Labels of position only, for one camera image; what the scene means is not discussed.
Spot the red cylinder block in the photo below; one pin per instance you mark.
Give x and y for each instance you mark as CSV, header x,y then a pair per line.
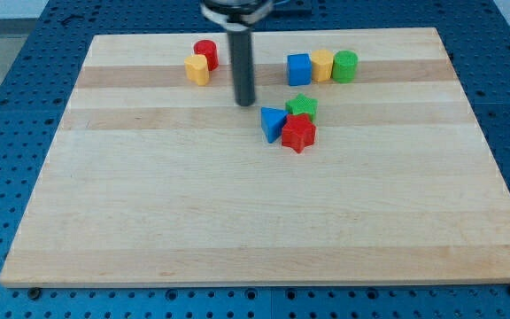
x,y
209,49

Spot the light wooden board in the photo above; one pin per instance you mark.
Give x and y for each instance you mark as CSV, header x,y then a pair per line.
x,y
154,181

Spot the yellow hexagon block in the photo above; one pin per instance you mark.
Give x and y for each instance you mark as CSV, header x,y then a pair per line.
x,y
322,65

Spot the green cylinder block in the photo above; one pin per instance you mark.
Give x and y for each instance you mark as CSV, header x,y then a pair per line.
x,y
344,66

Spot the blue cube block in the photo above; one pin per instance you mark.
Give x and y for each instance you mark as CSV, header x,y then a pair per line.
x,y
299,69

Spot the blue triangle block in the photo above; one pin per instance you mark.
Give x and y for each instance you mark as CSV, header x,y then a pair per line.
x,y
272,121

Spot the red star block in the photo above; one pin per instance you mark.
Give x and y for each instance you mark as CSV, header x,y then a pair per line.
x,y
298,132

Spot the green star block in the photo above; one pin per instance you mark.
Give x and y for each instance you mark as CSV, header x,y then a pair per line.
x,y
302,104

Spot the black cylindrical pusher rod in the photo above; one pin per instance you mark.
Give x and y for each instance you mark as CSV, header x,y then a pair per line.
x,y
242,67

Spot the yellow heart block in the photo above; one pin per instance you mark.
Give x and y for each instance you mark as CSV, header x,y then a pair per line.
x,y
196,69

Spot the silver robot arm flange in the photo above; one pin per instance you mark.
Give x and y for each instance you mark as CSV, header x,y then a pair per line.
x,y
240,12

